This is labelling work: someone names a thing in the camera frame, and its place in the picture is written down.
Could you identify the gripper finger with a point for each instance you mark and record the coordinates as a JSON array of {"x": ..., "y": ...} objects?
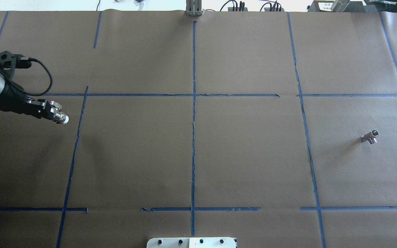
[
  {"x": 47, "y": 115},
  {"x": 52, "y": 106}
]

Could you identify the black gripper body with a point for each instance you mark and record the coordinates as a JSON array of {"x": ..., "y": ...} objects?
[{"x": 13, "y": 97}]

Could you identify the metal pipe fitting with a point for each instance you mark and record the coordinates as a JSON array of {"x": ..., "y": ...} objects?
[{"x": 370, "y": 137}]

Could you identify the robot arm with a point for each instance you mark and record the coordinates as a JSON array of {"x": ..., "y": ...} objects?
[{"x": 3, "y": 78}]

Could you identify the black power strip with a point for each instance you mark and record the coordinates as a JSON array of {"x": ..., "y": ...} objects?
[{"x": 237, "y": 8}]

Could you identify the black control box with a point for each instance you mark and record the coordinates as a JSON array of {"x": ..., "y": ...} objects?
[{"x": 325, "y": 5}]

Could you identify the aluminium frame post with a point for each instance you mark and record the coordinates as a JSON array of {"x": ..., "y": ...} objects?
[{"x": 194, "y": 8}]

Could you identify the white pedestal column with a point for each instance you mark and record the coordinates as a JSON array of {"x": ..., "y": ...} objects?
[{"x": 192, "y": 242}]

